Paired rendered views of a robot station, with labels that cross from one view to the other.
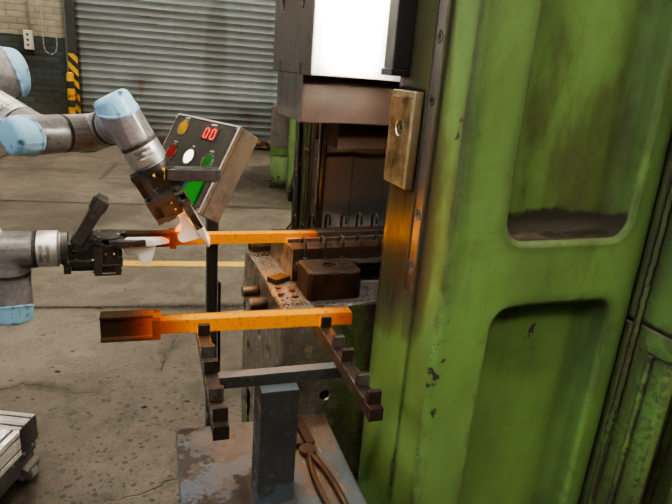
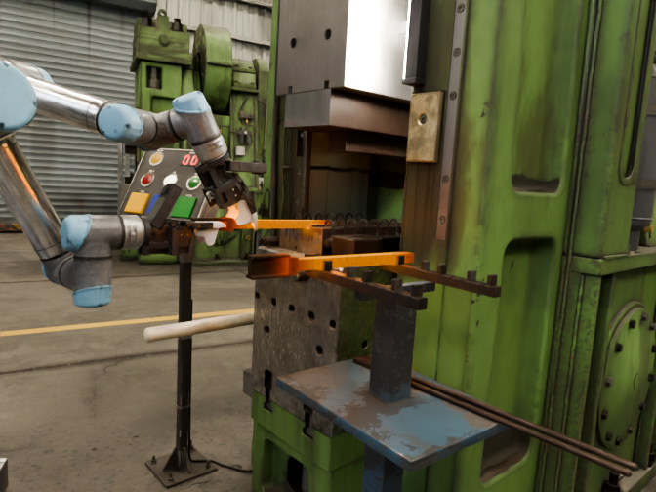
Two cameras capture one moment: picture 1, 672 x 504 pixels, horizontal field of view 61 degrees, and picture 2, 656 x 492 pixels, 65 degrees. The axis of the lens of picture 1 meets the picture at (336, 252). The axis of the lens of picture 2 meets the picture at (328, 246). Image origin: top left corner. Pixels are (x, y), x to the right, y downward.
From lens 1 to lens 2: 62 cm
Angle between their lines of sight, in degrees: 22
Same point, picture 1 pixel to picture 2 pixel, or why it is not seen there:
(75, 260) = (152, 242)
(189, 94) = not seen: hidden behind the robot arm
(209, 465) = (328, 389)
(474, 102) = (497, 89)
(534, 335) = (513, 269)
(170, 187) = (227, 178)
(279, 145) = not seen: hidden behind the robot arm
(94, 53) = not seen: outside the picture
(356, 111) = (362, 120)
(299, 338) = (350, 293)
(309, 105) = (334, 112)
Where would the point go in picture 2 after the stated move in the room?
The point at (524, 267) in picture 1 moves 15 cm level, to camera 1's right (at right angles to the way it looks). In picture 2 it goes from (519, 210) to (566, 212)
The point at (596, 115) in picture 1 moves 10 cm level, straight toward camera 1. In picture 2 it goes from (536, 112) to (551, 107)
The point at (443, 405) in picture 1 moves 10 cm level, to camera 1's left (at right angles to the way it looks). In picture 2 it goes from (482, 317) to (446, 318)
